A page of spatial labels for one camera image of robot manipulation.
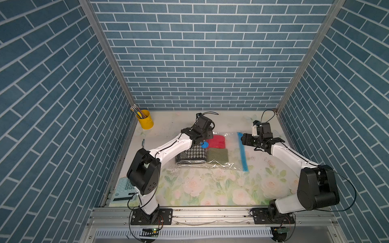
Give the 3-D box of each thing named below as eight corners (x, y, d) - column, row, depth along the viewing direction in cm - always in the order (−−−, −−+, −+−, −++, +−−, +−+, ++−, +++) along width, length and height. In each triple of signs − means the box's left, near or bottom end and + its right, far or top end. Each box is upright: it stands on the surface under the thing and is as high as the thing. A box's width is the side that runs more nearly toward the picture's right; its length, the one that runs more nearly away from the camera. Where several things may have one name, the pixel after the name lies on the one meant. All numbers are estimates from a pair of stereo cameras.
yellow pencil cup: (140, 129, 112) (135, 119, 103) (143, 119, 118) (138, 109, 109) (152, 129, 112) (148, 119, 103) (155, 119, 118) (151, 109, 109)
